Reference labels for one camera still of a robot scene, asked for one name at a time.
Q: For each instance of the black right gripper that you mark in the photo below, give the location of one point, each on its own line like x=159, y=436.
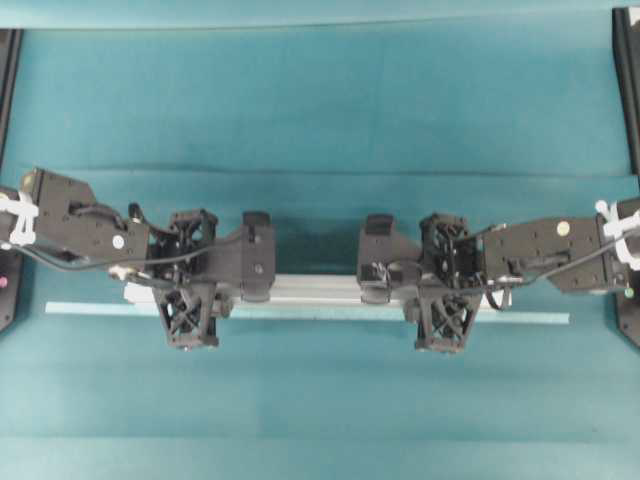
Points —
x=443, y=265

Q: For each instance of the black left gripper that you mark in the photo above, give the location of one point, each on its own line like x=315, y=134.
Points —
x=188, y=255

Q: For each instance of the silver aluminium extrusion rail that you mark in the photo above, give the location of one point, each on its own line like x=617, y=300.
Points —
x=292, y=289

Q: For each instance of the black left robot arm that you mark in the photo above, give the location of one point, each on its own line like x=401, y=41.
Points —
x=60, y=220

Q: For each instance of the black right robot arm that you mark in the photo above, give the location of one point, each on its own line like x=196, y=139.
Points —
x=593, y=254

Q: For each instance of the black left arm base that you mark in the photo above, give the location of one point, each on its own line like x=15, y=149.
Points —
x=11, y=262

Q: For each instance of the teal table cloth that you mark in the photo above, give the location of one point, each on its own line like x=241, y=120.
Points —
x=320, y=113

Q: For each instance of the light teal tape strip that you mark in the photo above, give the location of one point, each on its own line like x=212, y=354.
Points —
x=310, y=313

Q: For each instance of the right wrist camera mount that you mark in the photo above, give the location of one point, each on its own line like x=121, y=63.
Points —
x=445, y=323

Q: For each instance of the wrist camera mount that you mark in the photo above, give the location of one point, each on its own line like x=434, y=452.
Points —
x=445, y=323
x=186, y=313

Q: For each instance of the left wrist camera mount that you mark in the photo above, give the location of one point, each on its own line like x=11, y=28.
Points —
x=186, y=313

